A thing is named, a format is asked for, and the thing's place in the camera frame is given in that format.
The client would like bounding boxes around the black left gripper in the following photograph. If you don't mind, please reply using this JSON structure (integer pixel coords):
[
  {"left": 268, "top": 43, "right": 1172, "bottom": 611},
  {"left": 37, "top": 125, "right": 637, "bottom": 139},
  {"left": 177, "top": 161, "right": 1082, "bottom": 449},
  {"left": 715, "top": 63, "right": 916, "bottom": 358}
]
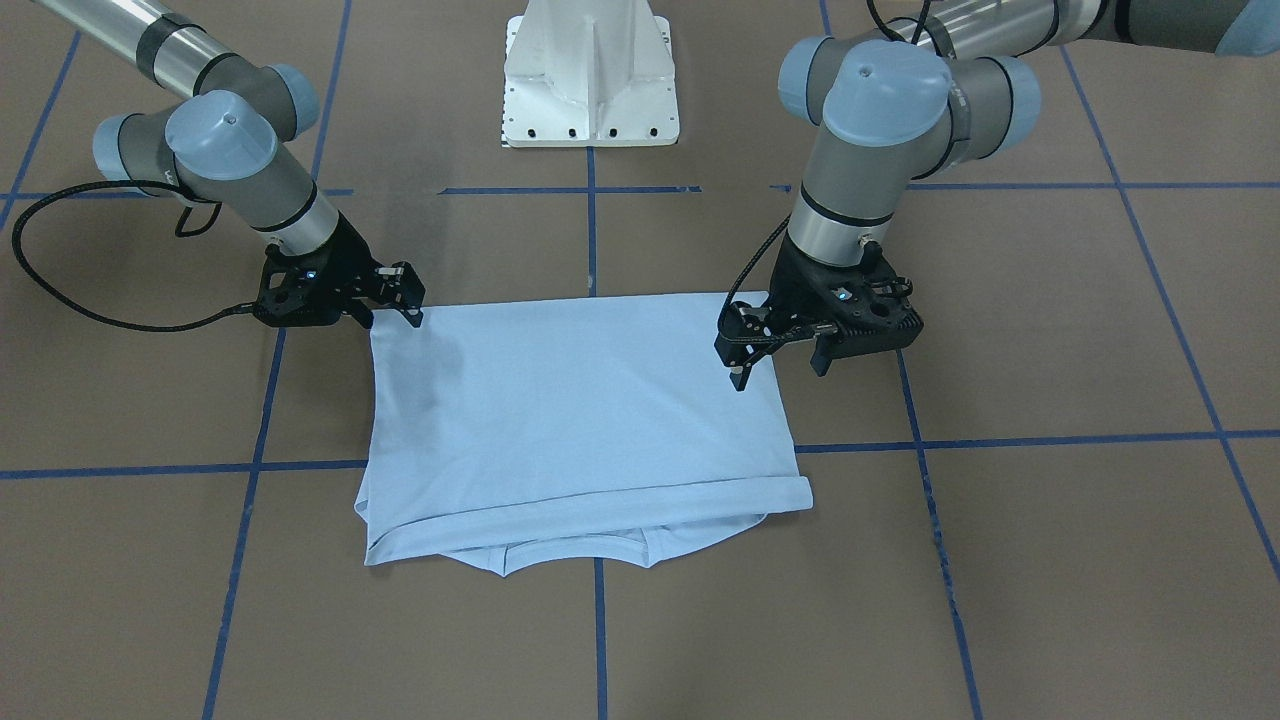
[{"left": 714, "top": 240, "right": 924, "bottom": 392}]

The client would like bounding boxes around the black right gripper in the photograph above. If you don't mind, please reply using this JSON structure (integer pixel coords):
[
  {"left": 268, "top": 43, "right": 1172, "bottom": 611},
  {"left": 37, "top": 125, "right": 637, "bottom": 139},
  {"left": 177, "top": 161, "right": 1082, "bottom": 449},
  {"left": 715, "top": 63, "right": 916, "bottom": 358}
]
[{"left": 252, "top": 215, "right": 425, "bottom": 331}]

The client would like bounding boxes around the light blue t-shirt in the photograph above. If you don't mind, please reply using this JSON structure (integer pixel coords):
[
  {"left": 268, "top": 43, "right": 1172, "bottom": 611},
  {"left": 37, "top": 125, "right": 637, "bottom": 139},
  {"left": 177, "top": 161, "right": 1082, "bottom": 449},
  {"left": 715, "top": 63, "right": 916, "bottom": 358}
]
[{"left": 355, "top": 293, "right": 814, "bottom": 577}]

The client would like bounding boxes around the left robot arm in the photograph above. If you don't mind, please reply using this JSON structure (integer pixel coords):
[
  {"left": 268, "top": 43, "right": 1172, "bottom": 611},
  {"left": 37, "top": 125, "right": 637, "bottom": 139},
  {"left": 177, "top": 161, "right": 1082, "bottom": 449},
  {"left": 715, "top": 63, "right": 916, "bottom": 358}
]
[{"left": 716, "top": 1, "right": 1279, "bottom": 391}]

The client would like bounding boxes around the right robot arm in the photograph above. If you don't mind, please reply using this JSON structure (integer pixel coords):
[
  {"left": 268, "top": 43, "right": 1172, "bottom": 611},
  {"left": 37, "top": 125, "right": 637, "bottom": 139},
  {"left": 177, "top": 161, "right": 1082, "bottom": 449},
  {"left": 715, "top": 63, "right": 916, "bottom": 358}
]
[{"left": 12, "top": 1, "right": 680, "bottom": 363}]

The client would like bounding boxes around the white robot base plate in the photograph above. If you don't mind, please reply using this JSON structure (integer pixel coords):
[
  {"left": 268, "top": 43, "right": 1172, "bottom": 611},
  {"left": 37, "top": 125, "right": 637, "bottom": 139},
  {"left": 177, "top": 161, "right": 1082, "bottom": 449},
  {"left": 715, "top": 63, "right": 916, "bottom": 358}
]
[{"left": 500, "top": 1, "right": 681, "bottom": 149}]

